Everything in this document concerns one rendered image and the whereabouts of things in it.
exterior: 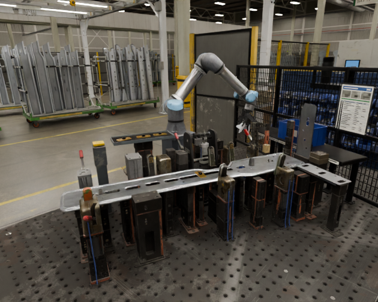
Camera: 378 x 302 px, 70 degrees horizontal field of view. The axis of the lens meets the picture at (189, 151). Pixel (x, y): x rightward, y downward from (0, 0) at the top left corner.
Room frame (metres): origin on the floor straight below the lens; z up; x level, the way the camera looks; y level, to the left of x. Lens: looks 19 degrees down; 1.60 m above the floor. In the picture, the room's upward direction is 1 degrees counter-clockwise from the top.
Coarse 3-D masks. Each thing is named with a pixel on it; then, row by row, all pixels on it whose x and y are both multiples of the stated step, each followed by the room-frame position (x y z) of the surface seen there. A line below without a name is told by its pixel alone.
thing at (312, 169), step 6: (300, 168) 1.45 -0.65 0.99; (306, 168) 1.44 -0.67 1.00; (312, 168) 1.44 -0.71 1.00; (318, 168) 1.44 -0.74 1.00; (312, 174) 1.37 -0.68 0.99; (318, 174) 1.35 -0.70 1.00; (324, 174) 1.35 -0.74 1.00; (330, 174) 1.35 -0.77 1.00; (324, 180) 1.30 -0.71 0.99; (330, 180) 1.28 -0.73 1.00; (336, 180) 1.27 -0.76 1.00; (348, 180) 1.27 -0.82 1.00
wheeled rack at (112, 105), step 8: (96, 56) 9.04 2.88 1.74; (104, 56) 9.24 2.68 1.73; (112, 56) 9.44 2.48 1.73; (136, 56) 10.11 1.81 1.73; (120, 80) 9.58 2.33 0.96; (96, 96) 8.92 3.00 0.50; (96, 104) 8.90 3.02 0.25; (104, 104) 8.57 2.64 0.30; (112, 104) 8.64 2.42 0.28; (120, 104) 8.58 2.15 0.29; (128, 104) 8.67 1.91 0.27; (136, 104) 8.87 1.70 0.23; (112, 112) 8.36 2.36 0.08
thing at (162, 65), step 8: (160, 0) 8.46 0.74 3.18; (112, 8) 10.57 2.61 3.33; (152, 8) 8.85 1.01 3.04; (160, 16) 8.49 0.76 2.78; (160, 24) 8.50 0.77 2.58; (160, 32) 8.51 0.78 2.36; (160, 40) 8.52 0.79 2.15; (160, 48) 8.53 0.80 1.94; (160, 56) 8.52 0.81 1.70; (160, 64) 8.41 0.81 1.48; (168, 80) 8.55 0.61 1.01; (168, 88) 8.54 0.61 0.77; (168, 96) 8.53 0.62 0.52; (160, 112) 8.59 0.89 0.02
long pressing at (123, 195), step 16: (240, 160) 1.58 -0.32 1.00; (256, 160) 1.59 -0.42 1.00; (288, 160) 1.58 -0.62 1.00; (160, 176) 1.36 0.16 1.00; (176, 176) 1.35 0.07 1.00; (208, 176) 1.35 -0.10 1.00; (240, 176) 1.36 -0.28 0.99; (64, 192) 1.17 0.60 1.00; (80, 192) 1.18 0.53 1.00; (96, 192) 1.18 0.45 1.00; (128, 192) 1.17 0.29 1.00; (160, 192) 1.19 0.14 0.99; (64, 208) 1.04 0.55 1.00
